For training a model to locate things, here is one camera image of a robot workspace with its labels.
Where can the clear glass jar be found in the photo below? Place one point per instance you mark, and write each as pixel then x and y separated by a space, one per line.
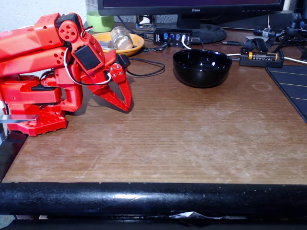
pixel 121 38

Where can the yellow plate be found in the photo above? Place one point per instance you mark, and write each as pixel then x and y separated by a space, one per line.
pixel 138 44

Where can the bottle with green liquid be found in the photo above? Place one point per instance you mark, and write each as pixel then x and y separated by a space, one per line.
pixel 99 22

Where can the black USB hub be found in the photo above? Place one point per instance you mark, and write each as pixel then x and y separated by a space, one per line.
pixel 159 37

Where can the glossy black bowl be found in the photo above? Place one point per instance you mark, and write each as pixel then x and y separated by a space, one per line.
pixel 202 72

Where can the metal clamp bar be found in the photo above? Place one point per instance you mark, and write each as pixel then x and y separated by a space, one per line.
pixel 16 118

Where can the black computer monitor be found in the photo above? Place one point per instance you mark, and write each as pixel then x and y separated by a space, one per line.
pixel 216 9

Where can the black battery charger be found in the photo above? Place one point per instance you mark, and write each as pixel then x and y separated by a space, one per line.
pixel 261 62

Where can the yellow and black battery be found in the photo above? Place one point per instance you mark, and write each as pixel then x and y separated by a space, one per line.
pixel 262 56

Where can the black flashlight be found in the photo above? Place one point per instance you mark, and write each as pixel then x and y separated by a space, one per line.
pixel 269 32

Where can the black mat with yellow lines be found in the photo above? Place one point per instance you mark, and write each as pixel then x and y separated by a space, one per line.
pixel 292 83

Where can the black table edge rail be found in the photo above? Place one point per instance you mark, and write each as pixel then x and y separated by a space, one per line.
pixel 153 198

